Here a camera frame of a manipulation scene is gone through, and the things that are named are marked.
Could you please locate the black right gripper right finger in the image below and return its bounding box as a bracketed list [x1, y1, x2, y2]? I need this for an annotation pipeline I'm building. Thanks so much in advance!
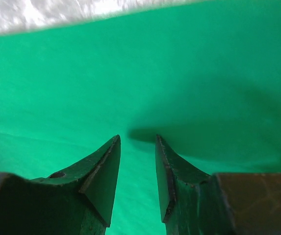
[155, 135, 233, 235]

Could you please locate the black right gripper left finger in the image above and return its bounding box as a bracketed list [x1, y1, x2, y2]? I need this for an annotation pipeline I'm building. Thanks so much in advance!
[30, 135, 121, 235]

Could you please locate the green t shirt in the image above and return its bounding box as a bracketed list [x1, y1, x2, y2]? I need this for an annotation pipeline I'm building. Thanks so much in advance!
[0, 0, 281, 235]

